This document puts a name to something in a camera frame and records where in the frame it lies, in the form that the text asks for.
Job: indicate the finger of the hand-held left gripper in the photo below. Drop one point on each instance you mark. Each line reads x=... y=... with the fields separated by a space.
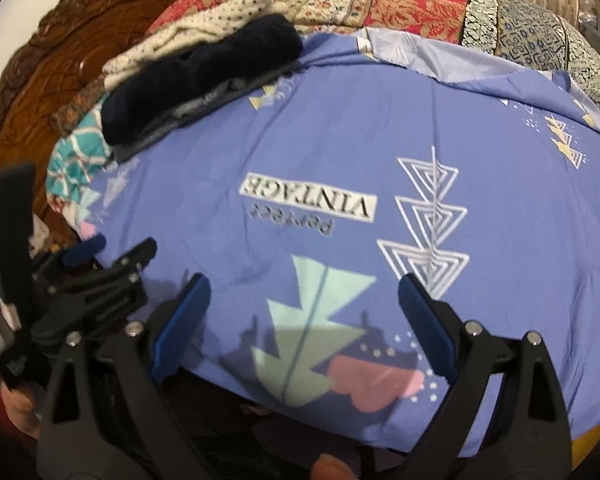
x=125 y=270
x=82 y=251

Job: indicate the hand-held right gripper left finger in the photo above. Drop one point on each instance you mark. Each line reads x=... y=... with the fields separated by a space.
x=180 y=330

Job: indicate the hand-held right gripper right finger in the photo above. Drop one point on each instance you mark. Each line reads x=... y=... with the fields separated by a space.
x=427 y=325

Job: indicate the grey puffer jacket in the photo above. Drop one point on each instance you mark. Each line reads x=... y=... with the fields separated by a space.
x=200 y=105

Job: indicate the dark navy fleece garment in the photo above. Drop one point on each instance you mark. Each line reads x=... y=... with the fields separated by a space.
x=205 y=70

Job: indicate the person's left hand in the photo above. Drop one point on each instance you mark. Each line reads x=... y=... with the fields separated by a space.
x=22 y=412

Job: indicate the person's right hand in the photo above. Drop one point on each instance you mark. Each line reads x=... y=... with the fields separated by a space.
x=332 y=470

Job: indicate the teal wavy-pattern blanket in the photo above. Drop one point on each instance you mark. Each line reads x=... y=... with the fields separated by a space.
x=75 y=155

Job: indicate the dark floral pillow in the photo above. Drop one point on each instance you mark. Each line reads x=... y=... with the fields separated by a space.
x=72 y=112

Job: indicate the carved wooden headboard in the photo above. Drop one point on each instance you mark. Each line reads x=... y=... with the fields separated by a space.
x=45 y=75

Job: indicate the blue printed bed sheet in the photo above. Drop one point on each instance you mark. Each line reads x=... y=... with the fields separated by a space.
x=330 y=135

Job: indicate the clear plastic storage box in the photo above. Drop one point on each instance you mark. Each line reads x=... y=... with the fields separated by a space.
x=597 y=30

